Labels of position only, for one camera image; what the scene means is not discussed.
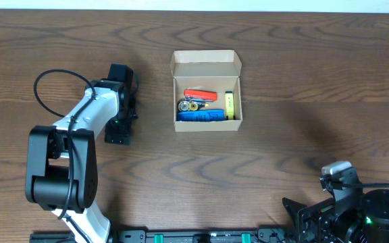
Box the brown cardboard box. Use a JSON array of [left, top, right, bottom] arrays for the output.
[[170, 50, 243, 132]]

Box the blue whiteboard duster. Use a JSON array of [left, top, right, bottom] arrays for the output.
[[177, 109, 225, 122]]

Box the orange stapler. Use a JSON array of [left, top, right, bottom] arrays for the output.
[[184, 89, 217, 102]]

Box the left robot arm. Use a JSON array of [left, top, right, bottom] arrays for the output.
[[25, 63, 138, 242]]

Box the yellow highlighter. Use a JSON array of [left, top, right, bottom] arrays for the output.
[[225, 91, 235, 120]]

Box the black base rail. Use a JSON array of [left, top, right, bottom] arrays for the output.
[[28, 229, 296, 243]]

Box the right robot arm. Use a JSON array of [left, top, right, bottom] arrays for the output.
[[282, 161, 389, 243]]

